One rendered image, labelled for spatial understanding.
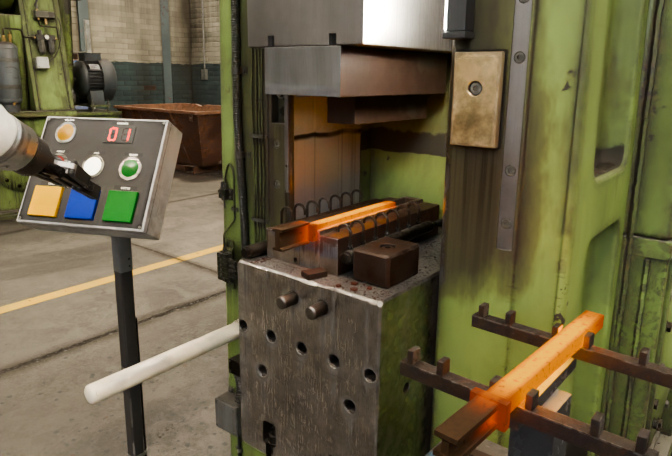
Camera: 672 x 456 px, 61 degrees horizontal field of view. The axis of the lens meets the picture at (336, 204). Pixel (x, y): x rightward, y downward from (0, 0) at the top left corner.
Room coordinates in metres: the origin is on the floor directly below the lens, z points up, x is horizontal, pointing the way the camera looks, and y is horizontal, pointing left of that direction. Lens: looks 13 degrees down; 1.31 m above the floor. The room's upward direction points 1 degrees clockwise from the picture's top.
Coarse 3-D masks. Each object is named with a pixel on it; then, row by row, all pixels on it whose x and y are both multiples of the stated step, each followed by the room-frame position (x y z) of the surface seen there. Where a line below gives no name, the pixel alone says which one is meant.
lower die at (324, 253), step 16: (352, 208) 1.38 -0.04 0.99; (400, 208) 1.37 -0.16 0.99; (416, 208) 1.38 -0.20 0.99; (432, 208) 1.40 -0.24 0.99; (336, 224) 1.19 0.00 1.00; (368, 224) 1.22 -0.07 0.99; (384, 224) 1.23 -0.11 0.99; (400, 224) 1.28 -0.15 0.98; (272, 240) 1.21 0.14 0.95; (320, 240) 1.13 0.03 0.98; (336, 240) 1.10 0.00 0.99; (352, 240) 1.14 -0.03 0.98; (368, 240) 1.18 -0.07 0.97; (416, 240) 1.34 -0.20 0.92; (272, 256) 1.21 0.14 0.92; (288, 256) 1.18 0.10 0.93; (304, 256) 1.15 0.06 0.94; (320, 256) 1.13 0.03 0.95; (336, 256) 1.10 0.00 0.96; (336, 272) 1.10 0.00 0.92
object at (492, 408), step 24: (576, 336) 0.76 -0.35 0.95; (528, 360) 0.69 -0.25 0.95; (552, 360) 0.69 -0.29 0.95; (504, 384) 0.63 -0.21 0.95; (528, 384) 0.64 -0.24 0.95; (480, 408) 0.57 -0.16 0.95; (504, 408) 0.57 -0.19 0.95; (456, 432) 0.53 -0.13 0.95; (480, 432) 0.56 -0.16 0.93; (504, 432) 0.57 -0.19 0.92
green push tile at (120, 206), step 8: (112, 192) 1.31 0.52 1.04; (120, 192) 1.31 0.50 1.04; (128, 192) 1.30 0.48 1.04; (136, 192) 1.30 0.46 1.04; (112, 200) 1.30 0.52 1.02; (120, 200) 1.30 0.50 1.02; (128, 200) 1.29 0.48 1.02; (136, 200) 1.29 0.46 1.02; (104, 208) 1.29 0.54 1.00; (112, 208) 1.29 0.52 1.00; (120, 208) 1.28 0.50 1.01; (128, 208) 1.28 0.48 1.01; (104, 216) 1.28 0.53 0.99; (112, 216) 1.28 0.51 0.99; (120, 216) 1.27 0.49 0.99; (128, 216) 1.27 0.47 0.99
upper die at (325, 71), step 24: (264, 48) 1.22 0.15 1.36; (288, 48) 1.18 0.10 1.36; (312, 48) 1.14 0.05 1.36; (336, 48) 1.11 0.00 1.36; (360, 48) 1.15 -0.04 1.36; (288, 72) 1.18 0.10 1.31; (312, 72) 1.14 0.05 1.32; (336, 72) 1.11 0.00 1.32; (360, 72) 1.15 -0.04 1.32; (384, 72) 1.22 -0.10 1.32; (408, 72) 1.29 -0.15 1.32; (432, 72) 1.38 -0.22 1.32; (336, 96) 1.11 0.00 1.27; (360, 96) 1.15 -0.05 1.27
